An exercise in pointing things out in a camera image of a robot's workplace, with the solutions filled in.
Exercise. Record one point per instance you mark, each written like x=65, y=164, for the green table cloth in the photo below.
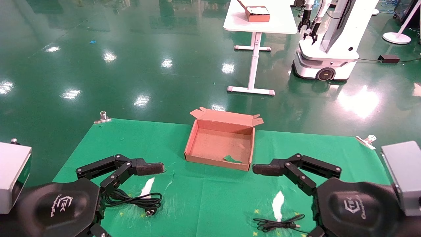
x=204, y=197

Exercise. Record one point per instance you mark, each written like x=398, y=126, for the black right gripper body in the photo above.
x=358, y=210

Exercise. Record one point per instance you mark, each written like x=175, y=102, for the metal binder clip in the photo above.
x=366, y=141
x=102, y=118

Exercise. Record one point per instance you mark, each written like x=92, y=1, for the open brown cardboard box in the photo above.
x=220, y=146

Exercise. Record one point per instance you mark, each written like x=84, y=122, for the black cabinet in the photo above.
x=403, y=8

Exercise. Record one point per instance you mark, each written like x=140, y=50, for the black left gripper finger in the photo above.
x=98, y=232
x=148, y=168

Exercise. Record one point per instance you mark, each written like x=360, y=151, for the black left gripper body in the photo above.
x=59, y=207

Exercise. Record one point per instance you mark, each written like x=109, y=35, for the black power brick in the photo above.
x=388, y=58

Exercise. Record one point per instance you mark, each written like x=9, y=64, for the white standing table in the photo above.
x=279, y=19

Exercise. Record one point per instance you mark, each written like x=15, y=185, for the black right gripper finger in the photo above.
x=316, y=233
x=266, y=168

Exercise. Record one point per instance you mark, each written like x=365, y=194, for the white round-base floor stand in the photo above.
x=396, y=38

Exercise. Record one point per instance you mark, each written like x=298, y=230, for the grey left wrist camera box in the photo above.
x=11, y=174

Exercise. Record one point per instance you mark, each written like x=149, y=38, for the white wheeled robot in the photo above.
x=332, y=49

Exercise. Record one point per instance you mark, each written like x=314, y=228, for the small cardboard box white contents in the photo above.
x=258, y=13

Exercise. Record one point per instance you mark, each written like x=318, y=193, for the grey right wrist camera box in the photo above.
x=406, y=174

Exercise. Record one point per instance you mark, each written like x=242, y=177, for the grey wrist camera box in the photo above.
x=406, y=174
x=11, y=174

